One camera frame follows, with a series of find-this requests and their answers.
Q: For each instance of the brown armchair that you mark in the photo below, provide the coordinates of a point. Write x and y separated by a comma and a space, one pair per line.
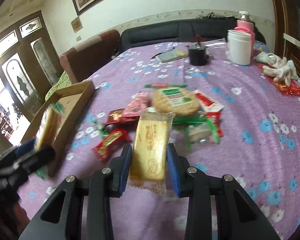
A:
87, 55

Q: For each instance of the green patterned cushion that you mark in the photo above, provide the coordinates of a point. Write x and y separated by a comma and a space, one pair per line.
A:
60, 85

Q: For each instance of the black sofa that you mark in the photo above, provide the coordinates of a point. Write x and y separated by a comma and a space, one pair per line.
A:
160, 33

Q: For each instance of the pink character snack packet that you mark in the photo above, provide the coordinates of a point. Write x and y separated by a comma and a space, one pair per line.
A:
137, 106

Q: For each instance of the black cup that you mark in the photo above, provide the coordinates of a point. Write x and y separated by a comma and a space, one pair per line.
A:
198, 56

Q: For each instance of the cardboard box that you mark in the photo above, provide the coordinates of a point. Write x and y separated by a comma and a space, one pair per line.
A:
70, 102

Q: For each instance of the red envelope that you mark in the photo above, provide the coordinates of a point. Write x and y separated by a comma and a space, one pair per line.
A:
290, 88

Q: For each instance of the white plastic jar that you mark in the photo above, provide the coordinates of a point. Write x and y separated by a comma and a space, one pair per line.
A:
238, 47

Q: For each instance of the red white snack packet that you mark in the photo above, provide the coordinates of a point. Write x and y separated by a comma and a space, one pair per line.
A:
207, 101

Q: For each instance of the round rice cracker packet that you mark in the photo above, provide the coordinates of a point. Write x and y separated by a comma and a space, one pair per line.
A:
176, 101

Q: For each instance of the dark red chocolate packet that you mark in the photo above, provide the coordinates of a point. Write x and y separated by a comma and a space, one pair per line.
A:
115, 116

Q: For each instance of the purple floral tablecloth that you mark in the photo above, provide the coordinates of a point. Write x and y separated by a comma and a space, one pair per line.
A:
240, 142

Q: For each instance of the wooden glass door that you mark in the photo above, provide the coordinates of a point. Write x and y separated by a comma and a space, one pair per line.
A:
17, 80

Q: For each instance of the red green candy packet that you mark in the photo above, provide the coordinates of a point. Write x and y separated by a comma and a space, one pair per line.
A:
110, 143

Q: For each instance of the black marker pen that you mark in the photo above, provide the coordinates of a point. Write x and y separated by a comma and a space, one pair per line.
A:
156, 55

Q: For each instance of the yellow biscuit packet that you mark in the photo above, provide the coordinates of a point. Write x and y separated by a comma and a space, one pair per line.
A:
48, 127
150, 142

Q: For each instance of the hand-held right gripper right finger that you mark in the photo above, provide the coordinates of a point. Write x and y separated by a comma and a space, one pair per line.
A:
173, 172

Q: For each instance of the small wall plaque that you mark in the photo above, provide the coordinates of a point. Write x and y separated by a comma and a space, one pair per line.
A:
76, 25

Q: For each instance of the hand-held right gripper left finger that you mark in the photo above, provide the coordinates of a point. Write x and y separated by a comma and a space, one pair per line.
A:
125, 172

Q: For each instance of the yellow green notebook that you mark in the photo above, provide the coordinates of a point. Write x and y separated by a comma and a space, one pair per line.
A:
172, 55

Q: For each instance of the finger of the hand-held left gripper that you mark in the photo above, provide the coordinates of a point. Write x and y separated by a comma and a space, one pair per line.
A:
26, 148
40, 158

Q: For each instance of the green-edged clear cracker packet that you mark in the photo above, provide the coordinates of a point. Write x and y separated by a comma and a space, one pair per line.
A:
200, 132
162, 85

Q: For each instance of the pink water bottle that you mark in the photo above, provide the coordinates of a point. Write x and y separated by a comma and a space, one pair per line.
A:
247, 23

